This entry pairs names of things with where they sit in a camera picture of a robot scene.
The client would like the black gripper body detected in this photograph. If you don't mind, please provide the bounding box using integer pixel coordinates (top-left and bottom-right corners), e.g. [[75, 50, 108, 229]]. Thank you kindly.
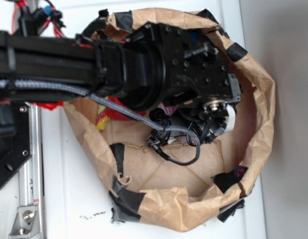
[[124, 22, 241, 146]]

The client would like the multicolored twisted rope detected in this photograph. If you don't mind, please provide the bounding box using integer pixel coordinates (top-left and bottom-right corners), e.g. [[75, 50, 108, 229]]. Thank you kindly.
[[96, 104, 111, 132]]

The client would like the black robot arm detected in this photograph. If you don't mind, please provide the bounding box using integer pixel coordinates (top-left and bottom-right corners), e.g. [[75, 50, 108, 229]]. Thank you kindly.
[[0, 23, 241, 142]]

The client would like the blue rectangular block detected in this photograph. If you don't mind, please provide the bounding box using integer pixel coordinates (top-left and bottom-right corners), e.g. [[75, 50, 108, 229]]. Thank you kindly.
[[188, 31, 198, 43]]

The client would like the brown paper bag bin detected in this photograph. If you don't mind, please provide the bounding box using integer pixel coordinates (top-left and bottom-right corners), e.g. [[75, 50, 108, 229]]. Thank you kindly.
[[64, 8, 275, 232]]

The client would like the red wires bundle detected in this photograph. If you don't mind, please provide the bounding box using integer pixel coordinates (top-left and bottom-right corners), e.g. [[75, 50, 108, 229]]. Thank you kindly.
[[11, 0, 66, 38]]

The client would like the aluminium extrusion rail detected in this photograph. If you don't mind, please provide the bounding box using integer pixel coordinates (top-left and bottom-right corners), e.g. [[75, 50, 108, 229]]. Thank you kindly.
[[16, 105, 46, 239]]

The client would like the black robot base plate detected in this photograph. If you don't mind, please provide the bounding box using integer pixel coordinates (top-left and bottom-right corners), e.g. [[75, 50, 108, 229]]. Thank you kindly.
[[0, 102, 31, 190]]

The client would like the grey braided cable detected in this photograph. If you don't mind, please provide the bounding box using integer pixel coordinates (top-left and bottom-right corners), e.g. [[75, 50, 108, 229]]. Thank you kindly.
[[0, 79, 201, 166]]

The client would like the metal corner bracket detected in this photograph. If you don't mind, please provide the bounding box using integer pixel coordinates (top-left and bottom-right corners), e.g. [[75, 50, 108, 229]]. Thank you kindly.
[[8, 205, 42, 239]]

